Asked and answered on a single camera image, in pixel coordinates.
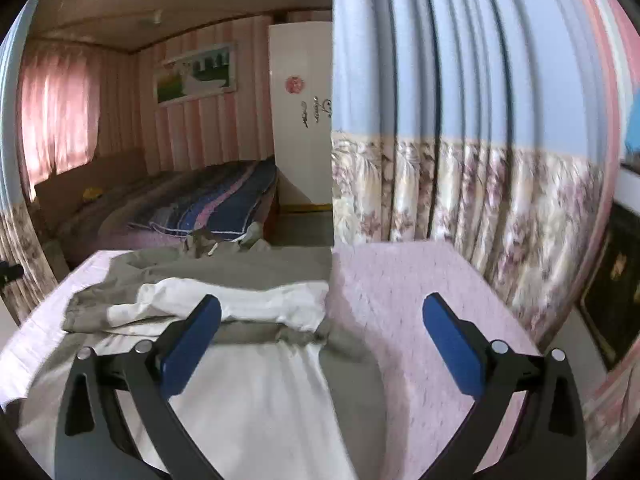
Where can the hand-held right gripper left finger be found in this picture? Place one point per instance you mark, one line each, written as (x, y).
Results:
(192, 345)

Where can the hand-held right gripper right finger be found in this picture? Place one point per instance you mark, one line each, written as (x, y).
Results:
(455, 347)

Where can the olive and cream jacket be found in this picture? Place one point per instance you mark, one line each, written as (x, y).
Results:
(240, 410)

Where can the striped blanket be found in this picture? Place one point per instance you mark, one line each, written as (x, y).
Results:
(215, 200)

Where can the brown bed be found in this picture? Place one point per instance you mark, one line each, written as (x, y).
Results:
(100, 210)

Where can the black water dispenser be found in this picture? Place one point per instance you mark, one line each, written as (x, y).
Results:
(620, 280)

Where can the yellow toy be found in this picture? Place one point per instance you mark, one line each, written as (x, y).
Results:
(93, 193)

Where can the blue curtain with floral hem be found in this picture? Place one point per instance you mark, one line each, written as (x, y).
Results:
(450, 60)
(20, 235)

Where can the white wardrobe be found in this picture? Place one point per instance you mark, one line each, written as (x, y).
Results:
(300, 160)

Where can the pink window curtain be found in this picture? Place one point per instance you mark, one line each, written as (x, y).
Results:
(55, 110)

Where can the blue cloth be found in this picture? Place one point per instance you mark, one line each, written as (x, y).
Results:
(634, 140)

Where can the red paper flower decoration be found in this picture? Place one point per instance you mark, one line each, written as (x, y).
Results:
(294, 84)

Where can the framed wall picture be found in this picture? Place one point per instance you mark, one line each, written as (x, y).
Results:
(200, 75)

